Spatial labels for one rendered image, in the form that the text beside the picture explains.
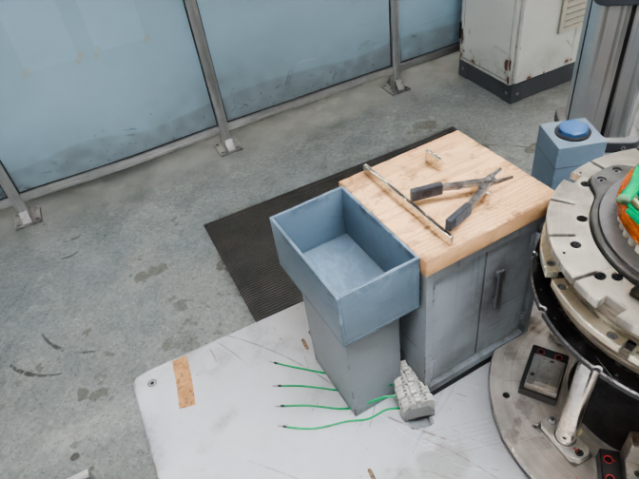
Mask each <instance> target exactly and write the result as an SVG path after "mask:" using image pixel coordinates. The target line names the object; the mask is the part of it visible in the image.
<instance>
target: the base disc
mask: <svg viewBox="0 0 639 479"><path fill-rule="evenodd" d="M542 313H544V312H543V311H538V309H537V306H536V305H534V306H533V307H532V313H531V318H530V323H529V327H528V331H527V332H526V333H524V334H522V335H520V336H518V337H517V338H515V339H513V340H512V341H510V342H508V343H507V344H505V345H503V346H502V347H500V348H498V349H497V350H495V351H494V352H493V356H492V359H491V364H490V369H489V397H490V402H491V407H492V411H493V414H494V420H495V422H496V425H497V426H498V429H499V431H500V433H501V435H502V437H503V439H504V441H505V443H506V445H507V446H508V448H509V450H510V451H511V453H512V454H513V456H514V458H515V459H516V461H517V462H518V463H519V465H520V466H521V467H522V469H523V470H524V471H526V472H527V474H528V475H529V476H530V477H531V478H532V479H576V478H575V477H577V478H578V479H598V474H597V463H596V455H597V452H598V451H599V449H605V450H616V449H614V448H613V447H611V446H609V445H608V444H606V443H605V442H603V441H602V440H601V439H599V438H598V437H597V436H596V435H594V434H593V433H592V432H591V431H590V430H589V429H588V428H587V427H586V426H585V424H584V423H582V426H581V428H580V429H581V430H582V431H583V432H582V433H581V434H580V436H579V435H578V436H579V437H580V438H581V439H582V440H583V442H584V443H585V444H586V445H587V446H588V447H589V448H590V456H589V458H588V459H587V460H585V461H583V462H582V463H580V464H576V463H573V462H570V461H569V460H568V459H567V458H566V456H565V455H564V454H563V453H562V452H561V451H560V450H559V448H558V447H557V446H556V445H555V444H554V443H553V441H552V440H551V439H550V438H549V437H548V435H547V434H546V433H544V432H543V431H542V429H541V422H542V418H544V417H546V416H548V415H550V414H556V415H561V412H562V410H563V407H564V404H565V401H566V398H567V395H568V392H569V390H568V380H569V375H570V372H571V369H572V367H573V366H574V364H575V363H576V362H577V361H578V360H577V359H576V358H575V357H574V356H573V355H572V354H571V353H569V351H568V350H567V349H566V348H565V347H564V346H563V345H562V344H558V343H555V342H554V341H553V340H552V339H551V338H550V337H549V333H550V329H549V327H548V326H547V324H546V323H545V321H544V319H543V317H542ZM533 345H537V346H540V347H543V348H546V349H549V350H552V351H555V352H558V353H561V354H566V355H568V356H569V357H570V358H569V361H568V365H567V368H566V371H565V374H564V378H563V381H562V385H561V388H560V392H559V395H558V398H557V401H556V405H555V406H552V405H550V404H547V403H544V402H541V401H539V400H536V399H533V398H530V397H528V396H526V395H523V394H521V393H518V387H519V384H520V381H521V378H522V376H523V373H524V371H525V368H526V365H527V362H528V359H529V356H530V353H531V350H532V347H533ZM616 451H619V450H616ZM574 476H575V477H574Z"/></svg>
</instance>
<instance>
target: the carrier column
mask: <svg viewBox="0 0 639 479"><path fill-rule="evenodd" d="M599 376H600V373H599V372H597V371H593V372H591V371H590V370H589V369H588V368H586V367H585V366H584V365H583V364H582V363H580V362H579V361H578V364H577V367H576V370H575V373H574V376H573V379H572V382H571V386H570V389H569V392H568V395H567V398H566V401H565V404H564V407H563V410H562V412H561V415H560V418H559V421H558V425H557V428H556V431H555V434H554V437H555V439H556V441H557V442H558V443H559V444H561V445H563V446H571V445H573V444H574V443H575V440H576V438H577V435H578V433H579V431H580V428H581V426H582V423H583V420H584V418H585V415H586V413H587V410H588V407H589V405H590V402H591V399H592V397H593V394H594V391H595V389H596V386H597V384H598V381H599V378H600V377H599Z"/></svg>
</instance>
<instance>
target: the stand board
mask: <svg viewBox="0 0 639 479"><path fill-rule="evenodd" d="M426 149H430V150H431V151H433V152H434V153H435V154H437V156H439V157H440V158H442V170H441V171H437V170H436V169H435V168H433V167H432V166H430V165H429V164H428V163H426V162H425V150H426ZM499 167H501V168H502V170H501V171H500V172H499V173H498V174H497V175H495V177H496V178H497V179H501V178H505V177H509V176H513V179H510V180H508V181H505V182H501V183H499V184H496V185H493V186H491V187H490V188H489V189H488V191H490V192H491V196H490V204H489V205H487V206H486V205H485V204H483V203H482V202H481V201H479V202H478V204H477V205H476V206H475V208H474V209H473V210H472V215H470V216H469V217H468V218H467V219H466V220H464V221H463V222H462V223H460V224H459V225H458V227H456V228H455V229H454V230H452V231H451V232H449V231H448V232H449V233H450V234H452V235H453V236H454V241H453V245H452V246H449V245H448V244H447V243H445V242H444V241H443V240H442V239H441V238H439V237H438V236H437V235H436V234H435V233H434V232H432V231H431V230H430V229H429V228H428V227H427V226H425V225H424V224H423V223H422V222H421V221H420V220H418V219H417V218H416V217H415V216H414V215H412V214H411V213H410V212H409V211H408V210H407V209H405V208H404V207H403V206H402V205H401V204H400V203H398V202H397V201H396V200H395V199H394V198H392V197H391V196H390V195H389V194H388V193H387V192H385V191H384V190H383V189H382V188H381V187H380V186H378V185H377V184H376V183H375V182H374V181H372V180H371V179H370V178H369V177H368V176H367V175H365V174H364V172H363V171H362V172H359V173H357V174H356V175H354V176H351V177H349V178H347V179H344V180H342V181H340V182H339V187H341V186H343V187H345V188H346V189H347V190H348V191H349V192H350V193H351V194H352V195H353V196H354V197H355V198H356V199H357V200H359V201H360V202H361V203H362V204H363V205H364V206H365V207H366V208H367V209H368V210H369V211H370V212H371V213H373V214H374V215H375V216H376V217H377V218H378V219H379V220H380V221H381V222H382V223H383V224H384V225H385V226H387V227H388V228H389V229H390V230H391V231H392V232H393V233H394V234H395V235H396V236H397V237H398V238H399V239H401V240H402V241H403V242H404V243H405V244H406V245H407V246H408V247H409V248H410V249H411V250H412V251H413V252H415V253H416V254H417V255H418V256H419V257H420V273H421V274H423V275H424V276H425V277H428V276H430V275H432V274H434V273H436V272H438V271H439V270H441V269H443V268H445V267H447V266H449V265H451V264H453V263H455V262H457V261H459V260H460V259H463V258H465V257H467V256H469V255H470V254H472V253H474V252H476V251H478V250H480V249H481V248H483V247H485V246H487V245H489V244H491V243H493V242H495V241H497V240H500V239H502V238H503V237H505V236H507V235H509V234H511V233H512V232H514V231H516V230H518V229H520V228H522V227H523V226H525V225H527V224H529V223H531V222H533V221H535V220H538V219H540V218H542V217H544V216H545V215H547V211H548V206H549V203H550V200H551V197H552V194H553V192H554V190H552V189H551V188H549V187H548V186H547V185H545V184H544V183H542V182H540V181H538V180H537V179H535V178H534V177H532V176H530V175H529V174H527V173H526V172H524V171H522V170H521V169H519V168H518V167H516V166H515V165H513V164H511V163H509V162H508V161H506V160H504V159H503V158H501V157H500V156H498V155H496V154H495V153H493V152H492V151H491V150H489V149H488V148H486V147H485V146H483V145H481V144H479V143H478V142H476V141H474V140H473V139H471V138H470V137H468V136H466V135H465V134H463V133H462V132H460V131H458V130H456V131H454V132H452V133H450V134H447V135H445V136H443V137H440V138H438V139H436V140H434V141H431V142H429V143H427V144H424V145H422V146H419V147H417V148H415V149H413V150H410V151H408V152H406V153H403V154H401V155H399V156H396V157H394V158H393V159H391V160H388V161H386V162H384V163H380V164H378V165H376V166H373V167H371V168H373V169H374V170H375V171H376V172H378V174H379V175H380V176H381V177H383V178H384V179H385V180H386V181H387V182H389V183H390V184H391V185H392V186H394V187H395V188H396V189H397V190H398V191H400V192H401V193H402V194H403V195H404V196H405V197H407V198H408V199H409V200H410V189H411V188H415V187H419V186H422V185H426V184H430V183H434V182H442V183H447V182H460V181H467V180H473V179H480V178H485V177H486V176H487V175H489V174H490V173H492V172H494V171H495V170H496V169H497V168H499ZM470 191H471V187H470V188H463V189H461V190H459V191H456V190H450V191H443V194H442V195H439V196H435V197H431V198H428V199H424V200H420V201H413V203H414V204H415V205H417V206H418V207H419V208H420V209H421V210H423V211H424V212H425V213H426V214H427V215H429V216H430V217H431V218H432V219H433V220H435V221H436V222H437V223H438V224H440V225H441V226H442V227H443V228H444V229H445V220H446V219H447V218H448V217H449V216H450V215H452V214H453V213H454V211H455V210H456V209H458V208H459V207H460V206H461V205H462V204H464V203H465V202H468V201H469V200H470V198H471V197H472V195H471V194H470Z"/></svg>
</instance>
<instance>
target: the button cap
mask: <svg viewBox="0 0 639 479"><path fill-rule="evenodd" d="M588 131H589V127H588V125H587V124H585V123H584V122H582V121H579V120H567V121H564V122H562V123H560V125H559V127H558V132H559V133H560V134H562V135H564V136H567V137H571V138H580V137H584V136H586V135H587V134H588Z"/></svg>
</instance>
